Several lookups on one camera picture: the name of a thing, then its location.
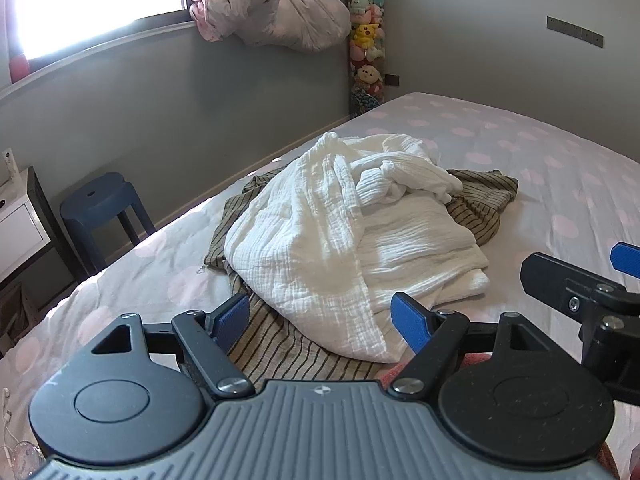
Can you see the reddish cloth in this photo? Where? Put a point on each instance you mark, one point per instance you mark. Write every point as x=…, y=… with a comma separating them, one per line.
x=480, y=360

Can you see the grey wall switch panel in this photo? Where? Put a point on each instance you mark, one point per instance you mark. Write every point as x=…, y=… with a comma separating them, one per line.
x=575, y=31

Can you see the pink round object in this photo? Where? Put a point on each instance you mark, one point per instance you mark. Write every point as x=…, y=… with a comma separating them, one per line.
x=20, y=67

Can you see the rolled pale pink duvet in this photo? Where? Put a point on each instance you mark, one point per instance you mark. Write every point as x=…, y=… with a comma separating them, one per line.
x=280, y=15

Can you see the dark wall outlet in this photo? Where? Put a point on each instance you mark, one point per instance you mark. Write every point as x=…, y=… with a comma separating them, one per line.
x=393, y=80

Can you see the pink polka dot bed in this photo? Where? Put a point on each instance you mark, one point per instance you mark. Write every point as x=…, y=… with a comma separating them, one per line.
x=500, y=125

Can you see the white tube bottle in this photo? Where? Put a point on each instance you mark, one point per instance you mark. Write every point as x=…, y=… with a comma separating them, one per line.
x=9, y=162

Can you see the white crinkled garment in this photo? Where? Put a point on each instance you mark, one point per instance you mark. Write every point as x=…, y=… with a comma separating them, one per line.
x=325, y=240

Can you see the brown striped garment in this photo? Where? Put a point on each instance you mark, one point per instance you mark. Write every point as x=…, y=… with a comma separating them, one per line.
x=290, y=350

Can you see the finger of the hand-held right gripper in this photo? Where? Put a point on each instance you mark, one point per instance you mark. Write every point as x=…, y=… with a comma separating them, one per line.
x=547, y=277
x=627, y=254

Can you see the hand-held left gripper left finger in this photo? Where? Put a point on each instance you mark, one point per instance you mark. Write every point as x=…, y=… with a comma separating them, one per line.
x=232, y=315

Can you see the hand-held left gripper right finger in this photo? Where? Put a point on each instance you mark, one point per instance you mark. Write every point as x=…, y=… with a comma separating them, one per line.
x=407, y=320

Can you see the clear tube of plush toys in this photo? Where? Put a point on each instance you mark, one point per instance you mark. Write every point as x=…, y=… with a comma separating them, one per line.
x=365, y=35

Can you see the white nightstand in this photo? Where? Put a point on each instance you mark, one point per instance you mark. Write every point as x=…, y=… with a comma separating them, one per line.
x=20, y=220

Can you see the blue plastic stool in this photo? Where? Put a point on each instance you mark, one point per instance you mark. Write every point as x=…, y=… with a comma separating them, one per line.
x=100, y=197

